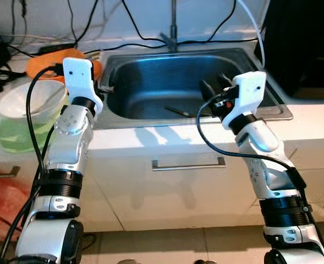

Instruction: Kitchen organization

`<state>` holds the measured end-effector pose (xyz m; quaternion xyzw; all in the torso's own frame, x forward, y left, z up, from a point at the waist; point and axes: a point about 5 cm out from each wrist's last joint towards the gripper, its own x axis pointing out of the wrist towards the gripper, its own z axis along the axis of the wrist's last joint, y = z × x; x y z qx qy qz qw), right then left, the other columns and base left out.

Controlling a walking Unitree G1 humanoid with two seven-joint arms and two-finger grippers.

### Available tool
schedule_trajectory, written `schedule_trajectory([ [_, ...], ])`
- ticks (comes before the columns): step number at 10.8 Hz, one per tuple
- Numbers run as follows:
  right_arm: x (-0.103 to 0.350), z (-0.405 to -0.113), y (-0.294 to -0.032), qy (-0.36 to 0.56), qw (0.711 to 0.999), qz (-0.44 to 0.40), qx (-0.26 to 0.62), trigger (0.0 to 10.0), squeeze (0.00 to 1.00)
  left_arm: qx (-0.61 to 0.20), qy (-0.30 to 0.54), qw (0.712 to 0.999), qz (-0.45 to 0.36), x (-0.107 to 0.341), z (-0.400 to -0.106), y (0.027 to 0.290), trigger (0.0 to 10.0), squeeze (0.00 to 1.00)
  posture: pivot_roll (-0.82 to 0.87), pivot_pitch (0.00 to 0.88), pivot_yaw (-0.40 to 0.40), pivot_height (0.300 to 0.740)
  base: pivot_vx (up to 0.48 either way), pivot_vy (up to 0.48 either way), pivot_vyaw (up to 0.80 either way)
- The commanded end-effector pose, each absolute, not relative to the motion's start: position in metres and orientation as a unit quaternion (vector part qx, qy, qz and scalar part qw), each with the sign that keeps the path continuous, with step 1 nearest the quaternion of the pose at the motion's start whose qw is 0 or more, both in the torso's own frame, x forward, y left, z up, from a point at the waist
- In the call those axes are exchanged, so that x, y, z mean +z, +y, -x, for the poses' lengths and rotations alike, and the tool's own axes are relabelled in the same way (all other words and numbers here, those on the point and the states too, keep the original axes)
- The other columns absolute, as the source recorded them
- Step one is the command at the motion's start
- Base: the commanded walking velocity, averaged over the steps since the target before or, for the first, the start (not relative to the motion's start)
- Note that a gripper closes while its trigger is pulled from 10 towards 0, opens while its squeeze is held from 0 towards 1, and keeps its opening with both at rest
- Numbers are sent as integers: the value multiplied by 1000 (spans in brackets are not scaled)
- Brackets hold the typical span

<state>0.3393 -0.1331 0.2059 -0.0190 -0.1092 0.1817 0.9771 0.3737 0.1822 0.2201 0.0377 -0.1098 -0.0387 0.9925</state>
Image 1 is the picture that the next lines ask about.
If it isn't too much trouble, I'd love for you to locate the dark chopstick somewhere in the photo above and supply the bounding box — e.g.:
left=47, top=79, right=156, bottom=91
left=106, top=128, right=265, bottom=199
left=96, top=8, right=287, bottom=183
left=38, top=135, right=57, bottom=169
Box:
left=163, top=104, right=209, bottom=119

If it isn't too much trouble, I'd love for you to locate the white bowl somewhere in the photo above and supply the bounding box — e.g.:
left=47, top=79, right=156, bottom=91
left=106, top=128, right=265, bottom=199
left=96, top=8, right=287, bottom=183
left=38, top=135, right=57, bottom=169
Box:
left=0, top=80, right=69, bottom=120

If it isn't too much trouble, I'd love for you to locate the green plate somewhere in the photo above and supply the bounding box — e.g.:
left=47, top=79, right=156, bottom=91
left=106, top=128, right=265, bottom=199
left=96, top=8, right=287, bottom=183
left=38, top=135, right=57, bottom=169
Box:
left=0, top=93, right=69, bottom=153

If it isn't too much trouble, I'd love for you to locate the stainless steel kitchen sink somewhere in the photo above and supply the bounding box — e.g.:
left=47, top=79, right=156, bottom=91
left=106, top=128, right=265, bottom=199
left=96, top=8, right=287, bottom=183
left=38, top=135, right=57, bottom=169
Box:
left=93, top=48, right=293, bottom=130

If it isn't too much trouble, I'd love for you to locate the white kitchen cabinet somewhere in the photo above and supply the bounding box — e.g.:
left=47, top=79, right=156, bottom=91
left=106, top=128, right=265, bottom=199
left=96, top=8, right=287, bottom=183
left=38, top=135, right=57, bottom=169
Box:
left=0, top=129, right=324, bottom=232

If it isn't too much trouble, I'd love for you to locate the black power adapter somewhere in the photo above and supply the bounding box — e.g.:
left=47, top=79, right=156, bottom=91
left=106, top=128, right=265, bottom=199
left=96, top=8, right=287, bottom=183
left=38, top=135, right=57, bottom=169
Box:
left=38, top=43, right=77, bottom=54

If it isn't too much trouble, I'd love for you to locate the orange bowl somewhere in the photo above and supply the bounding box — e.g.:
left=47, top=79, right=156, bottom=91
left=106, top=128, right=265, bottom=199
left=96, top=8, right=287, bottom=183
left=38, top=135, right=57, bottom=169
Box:
left=26, top=49, right=69, bottom=79

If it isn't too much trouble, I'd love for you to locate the steel gooseneck faucet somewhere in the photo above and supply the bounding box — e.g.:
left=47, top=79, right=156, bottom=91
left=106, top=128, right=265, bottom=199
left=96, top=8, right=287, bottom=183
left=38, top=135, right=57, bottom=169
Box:
left=159, top=0, right=187, bottom=53

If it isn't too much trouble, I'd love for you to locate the orange plastic bag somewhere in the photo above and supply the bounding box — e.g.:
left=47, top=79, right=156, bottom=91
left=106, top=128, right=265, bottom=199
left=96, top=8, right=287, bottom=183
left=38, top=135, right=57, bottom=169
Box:
left=0, top=176, right=30, bottom=243

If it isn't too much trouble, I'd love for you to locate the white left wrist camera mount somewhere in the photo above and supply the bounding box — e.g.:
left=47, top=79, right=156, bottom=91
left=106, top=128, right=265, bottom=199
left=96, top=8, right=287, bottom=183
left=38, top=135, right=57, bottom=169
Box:
left=62, top=57, right=105, bottom=114

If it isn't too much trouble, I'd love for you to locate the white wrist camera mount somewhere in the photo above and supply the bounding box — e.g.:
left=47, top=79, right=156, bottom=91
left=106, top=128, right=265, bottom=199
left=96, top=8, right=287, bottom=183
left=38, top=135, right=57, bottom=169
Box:
left=222, top=71, right=268, bottom=131
left=62, top=57, right=105, bottom=114

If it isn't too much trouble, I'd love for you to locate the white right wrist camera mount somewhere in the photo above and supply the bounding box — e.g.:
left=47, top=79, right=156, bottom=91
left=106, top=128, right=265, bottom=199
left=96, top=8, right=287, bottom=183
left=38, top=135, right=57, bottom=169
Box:
left=222, top=71, right=268, bottom=131

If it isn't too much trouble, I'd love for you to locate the white flexible hose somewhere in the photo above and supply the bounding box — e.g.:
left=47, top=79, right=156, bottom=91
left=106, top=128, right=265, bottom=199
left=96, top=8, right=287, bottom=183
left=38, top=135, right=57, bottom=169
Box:
left=236, top=0, right=267, bottom=69

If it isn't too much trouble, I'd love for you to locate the black floor cable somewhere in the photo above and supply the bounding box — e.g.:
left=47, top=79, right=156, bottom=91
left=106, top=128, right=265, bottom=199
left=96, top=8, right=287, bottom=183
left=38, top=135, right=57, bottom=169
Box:
left=79, top=234, right=96, bottom=255

